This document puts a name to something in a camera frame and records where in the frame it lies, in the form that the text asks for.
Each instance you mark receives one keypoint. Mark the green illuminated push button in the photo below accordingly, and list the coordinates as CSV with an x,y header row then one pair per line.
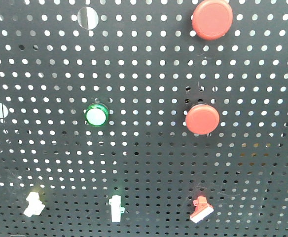
x,y
97,114

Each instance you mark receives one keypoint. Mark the green-lit rotary selector switch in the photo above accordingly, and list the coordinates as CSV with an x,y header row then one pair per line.
x,y
115,208

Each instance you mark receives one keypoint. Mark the black perforated pegboard panel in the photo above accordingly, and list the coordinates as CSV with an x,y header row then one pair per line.
x,y
142,59

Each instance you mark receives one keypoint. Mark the upper red mushroom button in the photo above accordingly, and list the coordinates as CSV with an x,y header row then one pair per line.
x,y
212,19

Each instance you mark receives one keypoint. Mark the lower red mushroom button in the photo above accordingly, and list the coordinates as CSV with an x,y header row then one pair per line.
x,y
202,119

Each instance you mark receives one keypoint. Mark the red-lit rotary selector switch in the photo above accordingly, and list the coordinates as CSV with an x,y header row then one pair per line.
x,y
202,209

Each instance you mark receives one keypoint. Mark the yellow-lit rotary selector switch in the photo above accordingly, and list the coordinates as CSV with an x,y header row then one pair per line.
x,y
35,205

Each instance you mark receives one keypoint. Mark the red mushroom button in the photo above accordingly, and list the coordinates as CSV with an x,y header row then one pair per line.
x,y
212,19
202,119

